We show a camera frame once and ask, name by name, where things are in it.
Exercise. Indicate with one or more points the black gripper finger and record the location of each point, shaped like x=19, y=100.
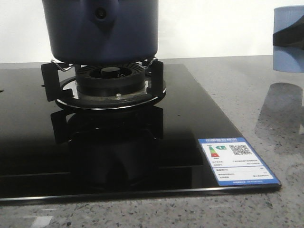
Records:
x=292, y=36

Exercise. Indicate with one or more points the light blue ribbed cup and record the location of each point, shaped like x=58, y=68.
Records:
x=287, y=59

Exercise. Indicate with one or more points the dark blue cooking pot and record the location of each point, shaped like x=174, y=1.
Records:
x=93, y=32

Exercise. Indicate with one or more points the black metal pot support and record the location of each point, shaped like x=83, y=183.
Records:
x=66, y=94

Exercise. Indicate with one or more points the blue energy label sticker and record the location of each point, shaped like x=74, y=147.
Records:
x=235, y=163

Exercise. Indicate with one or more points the black round gas burner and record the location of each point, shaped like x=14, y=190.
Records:
x=110, y=80

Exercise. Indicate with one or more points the black glass gas stove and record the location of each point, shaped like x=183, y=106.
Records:
x=48, y=154

